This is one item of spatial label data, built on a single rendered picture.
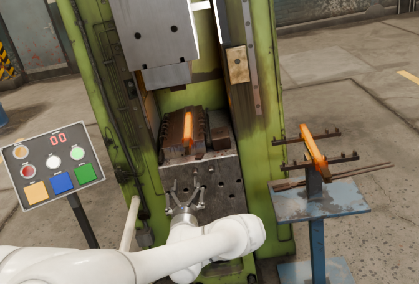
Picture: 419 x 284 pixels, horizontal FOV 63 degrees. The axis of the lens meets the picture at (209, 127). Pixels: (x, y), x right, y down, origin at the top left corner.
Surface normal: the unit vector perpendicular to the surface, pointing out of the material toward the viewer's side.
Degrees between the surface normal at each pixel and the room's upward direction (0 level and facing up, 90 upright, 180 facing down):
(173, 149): 90
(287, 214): 0
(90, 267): 53
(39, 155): 60
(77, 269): 48
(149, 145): 90
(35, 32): 90
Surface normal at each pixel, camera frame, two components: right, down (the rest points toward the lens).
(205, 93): 0.04, 0.44
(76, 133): 0.30, -0.16
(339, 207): -0.18, -0.88
